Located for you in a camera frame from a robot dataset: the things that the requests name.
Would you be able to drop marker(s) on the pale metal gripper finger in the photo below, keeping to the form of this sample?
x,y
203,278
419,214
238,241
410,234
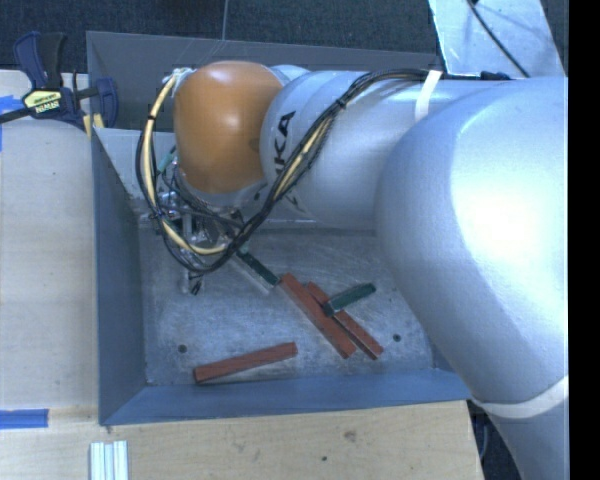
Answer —
x,y
185,281
196,286

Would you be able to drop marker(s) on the grey metal bin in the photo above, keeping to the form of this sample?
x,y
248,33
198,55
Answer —
x,y
240,328

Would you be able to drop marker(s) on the dark green flat block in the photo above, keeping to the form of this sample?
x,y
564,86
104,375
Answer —
x,y
350,298
260,268

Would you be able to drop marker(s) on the red-brown flat block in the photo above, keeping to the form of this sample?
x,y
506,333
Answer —
x,y
362,335
317,315
245,363

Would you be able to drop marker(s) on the pale wood board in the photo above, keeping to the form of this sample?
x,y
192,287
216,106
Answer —
x,y
45,268

